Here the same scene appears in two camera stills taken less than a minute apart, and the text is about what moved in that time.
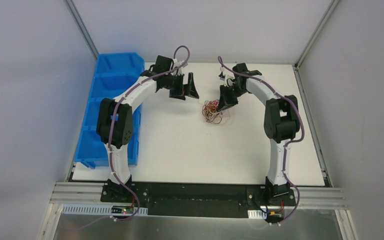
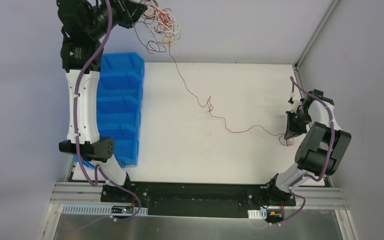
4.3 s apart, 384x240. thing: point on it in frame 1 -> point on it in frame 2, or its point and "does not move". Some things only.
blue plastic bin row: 114,74 does not move
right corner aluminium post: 315,34 does not move
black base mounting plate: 188,199 does not move
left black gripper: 181,84 -> 125,12
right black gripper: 231,91 -> 295,117
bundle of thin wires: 212,115 -> 157,28
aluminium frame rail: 89,194 does not move
